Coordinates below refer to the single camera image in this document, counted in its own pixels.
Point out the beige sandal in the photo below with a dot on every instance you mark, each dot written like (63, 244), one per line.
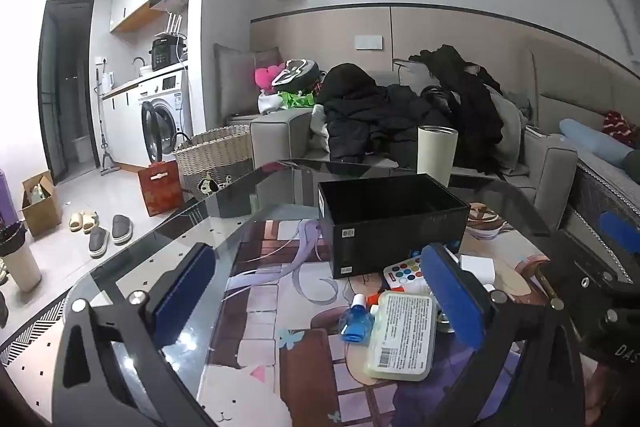
(91, 221)
(76, 223)

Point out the purple rolled mat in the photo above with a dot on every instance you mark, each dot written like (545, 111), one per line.
(9, 197)

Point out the white bag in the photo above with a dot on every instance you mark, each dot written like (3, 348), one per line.
(270, 104)

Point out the dark phone with gold edge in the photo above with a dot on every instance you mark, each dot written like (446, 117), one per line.
(545, 284)

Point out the white tumbler cup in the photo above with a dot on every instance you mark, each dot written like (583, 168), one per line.
(435, 157)

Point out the white labelled plastic case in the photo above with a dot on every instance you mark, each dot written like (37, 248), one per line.
(400, 337)

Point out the brown cardboard box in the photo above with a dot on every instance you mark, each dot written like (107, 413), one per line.
(42, 212)

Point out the white wall cabinet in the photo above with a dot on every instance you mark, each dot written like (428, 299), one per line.
(135, 2)

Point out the white counter cabinet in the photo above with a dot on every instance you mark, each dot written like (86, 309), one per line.
(122, 127)

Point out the beige padded headboard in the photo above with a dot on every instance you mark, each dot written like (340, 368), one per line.
(575, 82)

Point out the grey slipper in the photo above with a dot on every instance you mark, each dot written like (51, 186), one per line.
(98, 242)
(121, 229)

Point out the blue bolster pillow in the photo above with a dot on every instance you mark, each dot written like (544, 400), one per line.
(590, 139)

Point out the printed cartoon table mat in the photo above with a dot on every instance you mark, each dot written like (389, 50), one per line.
(280, 297)

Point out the white wall switch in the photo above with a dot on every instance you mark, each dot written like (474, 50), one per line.
(368, 42)

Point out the green cloth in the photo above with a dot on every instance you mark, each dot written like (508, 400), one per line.
(295, 99)

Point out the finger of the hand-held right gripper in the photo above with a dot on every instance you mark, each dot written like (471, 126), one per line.
(622, 226)
(582, 257)

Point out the black cardboard box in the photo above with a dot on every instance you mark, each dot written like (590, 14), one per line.
(380, 242)

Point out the bin with black bag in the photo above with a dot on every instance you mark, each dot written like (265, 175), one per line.
(20, 267)

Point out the grey cloth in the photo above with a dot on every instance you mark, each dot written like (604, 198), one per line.
(510, 127)

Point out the small blue bottle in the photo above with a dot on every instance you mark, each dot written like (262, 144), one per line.
(356, 322)

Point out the white kettle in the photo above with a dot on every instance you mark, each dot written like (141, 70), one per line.
(108, 81)

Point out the black puffer jacket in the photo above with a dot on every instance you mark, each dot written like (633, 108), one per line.
(365, 112)

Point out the patterned floor rug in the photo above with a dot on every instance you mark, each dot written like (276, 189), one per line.
(35, 332)

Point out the red paper bag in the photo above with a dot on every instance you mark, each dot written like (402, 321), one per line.
(160, 189)

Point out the black and white helmet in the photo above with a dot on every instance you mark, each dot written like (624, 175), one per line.
(297, 72)

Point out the white router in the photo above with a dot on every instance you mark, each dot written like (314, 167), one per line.
(172, 29)

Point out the white washing machine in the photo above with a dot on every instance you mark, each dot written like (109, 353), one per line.
(170, 107)

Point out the grey sofa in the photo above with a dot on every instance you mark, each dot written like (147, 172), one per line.
(280, 132)

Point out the small white bin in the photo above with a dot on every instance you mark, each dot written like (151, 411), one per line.
(81, 150)

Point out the mop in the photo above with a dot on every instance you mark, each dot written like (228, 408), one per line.
(106, 157)

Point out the black coat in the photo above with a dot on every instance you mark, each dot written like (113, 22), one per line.
(470, 107)

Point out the grey pillow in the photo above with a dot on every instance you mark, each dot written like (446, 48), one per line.
(235, 82)

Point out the wicker laundry basket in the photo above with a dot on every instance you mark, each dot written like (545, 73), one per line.
(215, 152)

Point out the pink plush toy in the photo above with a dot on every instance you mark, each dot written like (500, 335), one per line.
(264, 77)

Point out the red patterned cloth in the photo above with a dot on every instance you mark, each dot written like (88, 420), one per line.
(620, 123)

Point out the remote with coloured buttons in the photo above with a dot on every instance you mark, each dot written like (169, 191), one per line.
(405, 269)

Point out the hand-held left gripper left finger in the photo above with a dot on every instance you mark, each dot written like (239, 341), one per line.
(185, 292)

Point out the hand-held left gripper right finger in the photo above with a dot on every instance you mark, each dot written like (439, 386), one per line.
(452, 297)

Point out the dark glass door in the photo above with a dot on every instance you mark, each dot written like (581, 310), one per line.
(65, 92)

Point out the white charger plug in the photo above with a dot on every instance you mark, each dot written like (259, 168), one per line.
(475, 268)

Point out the glue bottle with orange cap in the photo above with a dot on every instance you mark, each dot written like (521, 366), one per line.
(374, 301)

